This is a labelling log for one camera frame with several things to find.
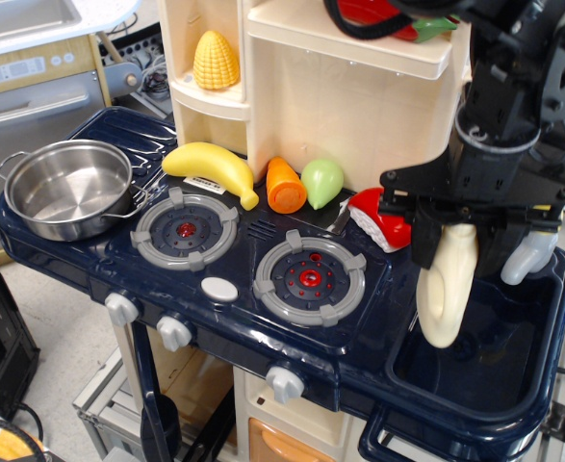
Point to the cream toy detergent bottle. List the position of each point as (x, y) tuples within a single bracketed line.
[(443, 290)]

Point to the grey stove burner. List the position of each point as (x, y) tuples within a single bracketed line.
[(185, 231), (310, 281)]

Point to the left grey stove burner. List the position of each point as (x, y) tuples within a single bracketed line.
[(185, 231)]

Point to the grey stove knob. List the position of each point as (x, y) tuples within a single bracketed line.
[(286, 385), (121, 309), (174, 333)]

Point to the toy dishwasher appliance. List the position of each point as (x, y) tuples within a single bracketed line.
[(51, 74)]

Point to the stainless steel pot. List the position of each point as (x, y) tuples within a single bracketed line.
[(72, 190)]

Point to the right grey stove burner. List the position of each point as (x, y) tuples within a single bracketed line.
[(310, 281)]

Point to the left grey stove knob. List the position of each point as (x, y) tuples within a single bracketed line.
[(121, 309)]

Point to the red and white toy sushi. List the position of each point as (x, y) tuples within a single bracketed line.
[(390, 233)]

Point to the right grey stove knob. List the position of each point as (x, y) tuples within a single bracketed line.
[(286, 385)]

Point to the light green toy pear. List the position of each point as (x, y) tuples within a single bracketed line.
[(323, 180)]

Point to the red toy chili pepper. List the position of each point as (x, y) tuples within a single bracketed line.
[(372, 20)]

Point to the orange toy carrot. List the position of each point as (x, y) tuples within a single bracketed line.
[(286, 193)]

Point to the orange toy drawer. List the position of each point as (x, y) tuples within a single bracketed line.
[(268, 444)]

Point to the navy toy sink basin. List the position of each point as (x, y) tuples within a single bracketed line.
[(503, 356)]

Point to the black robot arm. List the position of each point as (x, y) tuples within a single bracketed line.
[(516, 95)]

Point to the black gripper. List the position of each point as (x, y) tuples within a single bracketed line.
[(419, 195)]

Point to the grey faucet with yellow cap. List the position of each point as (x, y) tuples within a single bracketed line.
[(530, 256)]

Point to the cream toy kitchen shelf unit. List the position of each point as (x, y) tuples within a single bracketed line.
[(307, 91)]

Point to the yellow toy corn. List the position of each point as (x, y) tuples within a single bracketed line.
[(215, 65)]

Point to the navy toy kitchen countertop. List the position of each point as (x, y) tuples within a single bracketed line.
[(345, 368)]

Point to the middle grey stove knob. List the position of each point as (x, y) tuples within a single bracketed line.
[(174, 333)]

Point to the yellow toy banana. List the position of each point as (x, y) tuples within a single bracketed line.
[(213, 163)]

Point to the grey oval button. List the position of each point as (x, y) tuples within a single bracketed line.
[(219, 289)]

